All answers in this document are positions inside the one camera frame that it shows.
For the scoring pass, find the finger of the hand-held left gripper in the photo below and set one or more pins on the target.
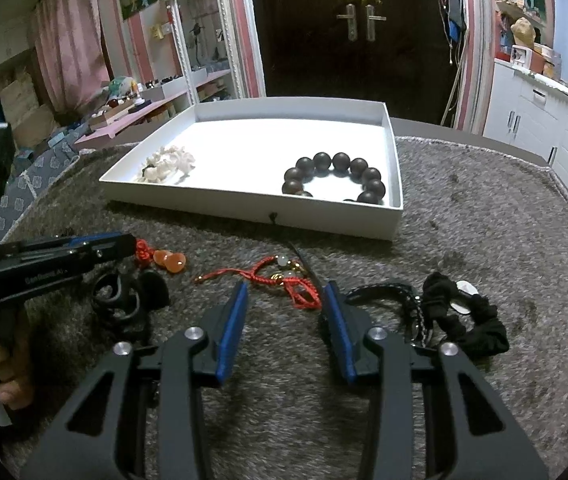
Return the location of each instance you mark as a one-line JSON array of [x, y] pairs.
[[38, 246], [113, 249]]

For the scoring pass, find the grey shaggy carpet mat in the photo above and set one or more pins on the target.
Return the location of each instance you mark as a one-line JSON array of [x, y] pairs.
[[464, 240]]

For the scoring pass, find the stacked cardboard boxes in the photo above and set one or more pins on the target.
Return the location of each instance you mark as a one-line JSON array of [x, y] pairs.
[[18, 100]]

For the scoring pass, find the black hair claw clip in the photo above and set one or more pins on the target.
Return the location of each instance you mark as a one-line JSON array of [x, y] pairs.
[[113, 305]]

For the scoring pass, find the pale stuffed toy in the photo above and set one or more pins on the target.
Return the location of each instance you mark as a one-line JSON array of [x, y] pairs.
[[121, 89]]

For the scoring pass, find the white framed mirror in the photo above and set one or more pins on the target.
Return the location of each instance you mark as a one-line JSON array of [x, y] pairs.
[[203, 20]]

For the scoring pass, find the pink curtain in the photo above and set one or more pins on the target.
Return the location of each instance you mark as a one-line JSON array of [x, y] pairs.
[[68, 35]]

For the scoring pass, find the pink shelf board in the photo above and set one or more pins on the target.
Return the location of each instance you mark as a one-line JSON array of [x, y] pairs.
[[128, 120]]

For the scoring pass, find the white shallow tray box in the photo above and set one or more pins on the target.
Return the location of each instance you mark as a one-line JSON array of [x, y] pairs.
[[244, 135]]

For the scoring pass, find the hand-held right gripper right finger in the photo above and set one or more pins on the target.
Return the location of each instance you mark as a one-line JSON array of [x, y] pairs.
[[339, 330]]

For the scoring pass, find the yellow plush toy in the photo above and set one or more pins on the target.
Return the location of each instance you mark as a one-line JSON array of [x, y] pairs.
[[524, 32]]

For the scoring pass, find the black fabric scrunchie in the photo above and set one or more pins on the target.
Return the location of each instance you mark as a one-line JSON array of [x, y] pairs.
[[484, 332]]

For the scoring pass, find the white cabinet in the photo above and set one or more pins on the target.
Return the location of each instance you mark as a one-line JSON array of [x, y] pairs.
[[539, 115]]

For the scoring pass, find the blue patterned cloth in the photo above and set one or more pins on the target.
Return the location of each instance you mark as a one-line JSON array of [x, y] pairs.
[[38, 175]]

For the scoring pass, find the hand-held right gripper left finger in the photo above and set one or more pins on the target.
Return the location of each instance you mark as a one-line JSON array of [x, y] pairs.
[[234, 330]]

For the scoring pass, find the dark double door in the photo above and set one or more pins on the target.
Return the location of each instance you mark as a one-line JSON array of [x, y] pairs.
[[314, 60]]

